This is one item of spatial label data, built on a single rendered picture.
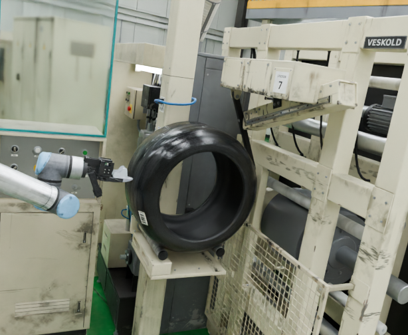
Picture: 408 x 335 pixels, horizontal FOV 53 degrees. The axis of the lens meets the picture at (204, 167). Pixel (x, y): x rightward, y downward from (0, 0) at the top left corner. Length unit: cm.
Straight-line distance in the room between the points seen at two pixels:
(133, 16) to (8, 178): 1103
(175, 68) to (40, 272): 136
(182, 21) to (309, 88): 73
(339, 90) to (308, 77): 13
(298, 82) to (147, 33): 1107
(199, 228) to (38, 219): 88
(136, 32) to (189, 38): 1034
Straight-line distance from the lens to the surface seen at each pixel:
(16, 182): 147
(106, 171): 171
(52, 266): 253
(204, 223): 210
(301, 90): 162
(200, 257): 209
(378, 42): 175
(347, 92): 163
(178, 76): 204
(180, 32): 204
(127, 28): 1223
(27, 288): 258
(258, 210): 235
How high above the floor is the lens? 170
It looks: 13 degrees down
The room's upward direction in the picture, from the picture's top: 8 degrees clockwise
